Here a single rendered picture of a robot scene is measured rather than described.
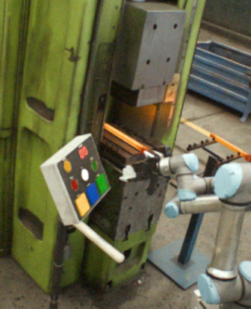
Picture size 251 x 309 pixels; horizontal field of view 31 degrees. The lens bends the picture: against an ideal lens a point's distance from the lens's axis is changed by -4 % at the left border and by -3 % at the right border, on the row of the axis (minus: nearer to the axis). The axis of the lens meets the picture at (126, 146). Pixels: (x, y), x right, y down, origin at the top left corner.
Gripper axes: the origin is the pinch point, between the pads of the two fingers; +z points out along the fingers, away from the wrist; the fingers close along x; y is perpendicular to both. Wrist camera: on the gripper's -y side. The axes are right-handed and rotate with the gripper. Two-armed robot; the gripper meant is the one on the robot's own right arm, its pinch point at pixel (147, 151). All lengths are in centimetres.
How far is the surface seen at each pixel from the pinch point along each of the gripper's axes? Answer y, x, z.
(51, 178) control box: -12, -74, -13
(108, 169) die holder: 12.5, -16.0, 10.5
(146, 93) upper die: -33.0, -6.4, 2.2
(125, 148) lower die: 1.3, -6.4, 9.5
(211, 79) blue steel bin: 65, 332, 184
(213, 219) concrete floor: 101, 119, 12
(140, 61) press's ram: -51, -15, 2
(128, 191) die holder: 19.7, -12.4, -3.2
